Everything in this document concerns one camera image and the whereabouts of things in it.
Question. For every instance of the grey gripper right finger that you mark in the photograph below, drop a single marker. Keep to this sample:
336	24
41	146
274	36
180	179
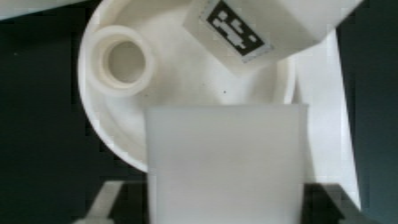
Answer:
329	207

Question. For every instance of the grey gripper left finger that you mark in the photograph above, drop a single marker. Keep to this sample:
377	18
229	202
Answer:
98	214

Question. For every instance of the white right rail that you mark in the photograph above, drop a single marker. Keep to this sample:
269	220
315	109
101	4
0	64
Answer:
320	93

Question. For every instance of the white rail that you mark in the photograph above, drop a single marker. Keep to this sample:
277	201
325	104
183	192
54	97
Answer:
320	93
20	7

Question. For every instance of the white front rail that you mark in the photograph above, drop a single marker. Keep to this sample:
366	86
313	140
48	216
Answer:
20	7

